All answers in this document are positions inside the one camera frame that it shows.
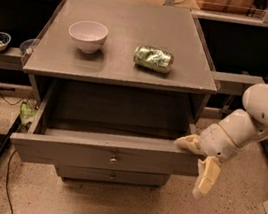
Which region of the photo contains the small grey bowl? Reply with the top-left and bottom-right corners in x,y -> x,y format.
19,38 -> 39,54

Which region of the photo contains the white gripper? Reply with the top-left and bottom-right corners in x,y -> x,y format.
174,124 -> 239,199

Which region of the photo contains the crushed green soda can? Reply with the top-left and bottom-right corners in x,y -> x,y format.
133,46 -> 174,74

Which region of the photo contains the green snack bag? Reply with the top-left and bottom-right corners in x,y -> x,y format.
19,102 -> 37,125

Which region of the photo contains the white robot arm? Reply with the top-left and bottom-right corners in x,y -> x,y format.
175,83 -> 268,199

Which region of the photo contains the grey top drawer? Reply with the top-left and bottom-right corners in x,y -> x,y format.
11,80 -> 198,176

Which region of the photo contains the grey bottom drawer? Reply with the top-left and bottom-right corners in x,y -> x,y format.
55,165 -> 169,187

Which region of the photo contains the grey drawer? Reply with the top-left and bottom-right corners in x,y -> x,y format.
11,80 -> 198,176
55,165 -> 169,187

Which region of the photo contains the grey drawer cabinet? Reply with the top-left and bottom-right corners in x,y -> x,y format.
5,0 -> 230,202

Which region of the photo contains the black metal bar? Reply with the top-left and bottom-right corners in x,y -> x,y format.
0,111 -> 23,186

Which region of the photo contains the grey wooden rail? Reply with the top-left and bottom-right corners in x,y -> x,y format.
212,71 -> 264,96

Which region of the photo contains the black floor cable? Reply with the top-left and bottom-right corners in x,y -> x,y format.
0,149 -> 26,214

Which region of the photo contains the white ceramic bowl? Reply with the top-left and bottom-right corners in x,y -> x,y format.
68,20 -> 109,54

